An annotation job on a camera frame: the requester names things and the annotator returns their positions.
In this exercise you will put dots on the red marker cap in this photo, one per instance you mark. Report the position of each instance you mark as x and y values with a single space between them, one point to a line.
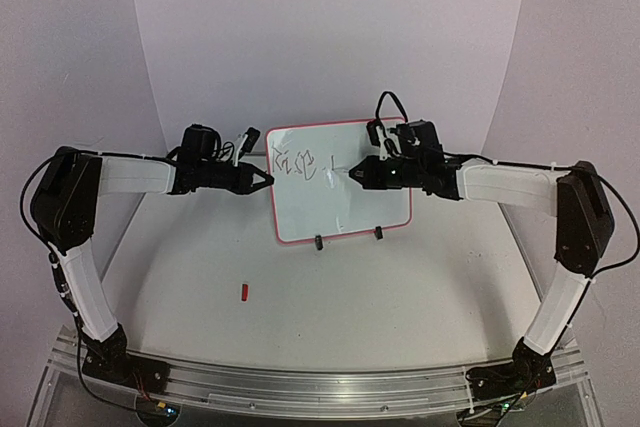
244 292

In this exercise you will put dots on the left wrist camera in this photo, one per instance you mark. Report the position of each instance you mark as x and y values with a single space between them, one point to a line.
244 144

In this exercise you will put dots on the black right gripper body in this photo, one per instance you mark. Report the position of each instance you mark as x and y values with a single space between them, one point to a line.
376 175

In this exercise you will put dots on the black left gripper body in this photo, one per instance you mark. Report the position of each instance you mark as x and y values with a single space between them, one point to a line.
210 179

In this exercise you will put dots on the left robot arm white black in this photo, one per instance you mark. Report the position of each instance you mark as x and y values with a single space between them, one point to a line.
61 214

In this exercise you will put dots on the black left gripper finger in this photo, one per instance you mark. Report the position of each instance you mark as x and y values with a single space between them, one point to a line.
249 173
250 188

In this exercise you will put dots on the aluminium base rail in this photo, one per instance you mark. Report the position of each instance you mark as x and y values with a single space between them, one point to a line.
484 392

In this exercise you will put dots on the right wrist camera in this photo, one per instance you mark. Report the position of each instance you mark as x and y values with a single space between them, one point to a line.
378 138

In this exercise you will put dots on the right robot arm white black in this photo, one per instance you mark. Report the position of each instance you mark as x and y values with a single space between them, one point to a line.
573 199

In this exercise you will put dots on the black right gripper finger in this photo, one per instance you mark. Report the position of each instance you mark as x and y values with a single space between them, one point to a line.
368 183
370 166

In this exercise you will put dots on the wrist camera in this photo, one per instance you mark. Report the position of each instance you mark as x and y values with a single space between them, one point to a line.
378 138
244 144

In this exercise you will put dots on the pink framed whiteboard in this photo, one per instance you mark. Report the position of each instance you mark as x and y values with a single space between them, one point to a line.
309 199

